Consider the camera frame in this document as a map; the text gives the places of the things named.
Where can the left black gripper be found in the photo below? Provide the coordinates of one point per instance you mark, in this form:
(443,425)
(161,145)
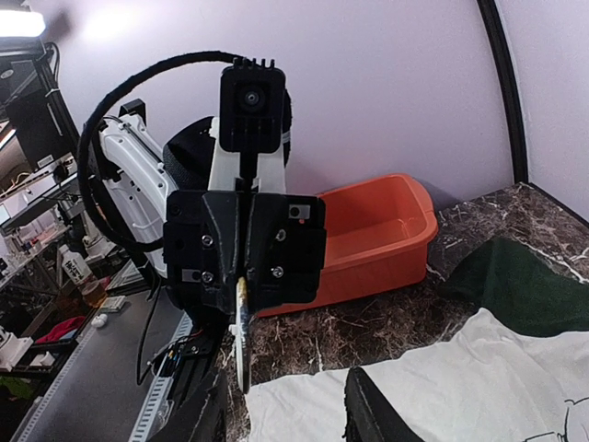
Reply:
(211,239)

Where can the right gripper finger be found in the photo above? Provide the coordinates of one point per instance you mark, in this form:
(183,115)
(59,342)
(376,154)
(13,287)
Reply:
(369,415)

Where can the white green Charlie Brown shirt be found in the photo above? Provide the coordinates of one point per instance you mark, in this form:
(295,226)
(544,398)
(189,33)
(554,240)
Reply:
(517,370)

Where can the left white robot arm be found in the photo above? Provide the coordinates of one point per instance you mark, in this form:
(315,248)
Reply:
(125,176)

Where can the red plastic bin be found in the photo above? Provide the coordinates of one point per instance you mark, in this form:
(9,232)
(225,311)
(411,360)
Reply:
(378,231)

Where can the plastic drink bottle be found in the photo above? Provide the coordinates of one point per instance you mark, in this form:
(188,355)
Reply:
(79,272)

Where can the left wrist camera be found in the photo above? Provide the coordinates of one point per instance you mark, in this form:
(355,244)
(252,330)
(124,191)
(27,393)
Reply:
(251,107)

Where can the white slotted cable duct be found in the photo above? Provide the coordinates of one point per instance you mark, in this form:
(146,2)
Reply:
(158,405)

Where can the left black frame post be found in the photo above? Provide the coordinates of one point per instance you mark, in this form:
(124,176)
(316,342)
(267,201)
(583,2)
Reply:
(504,66)

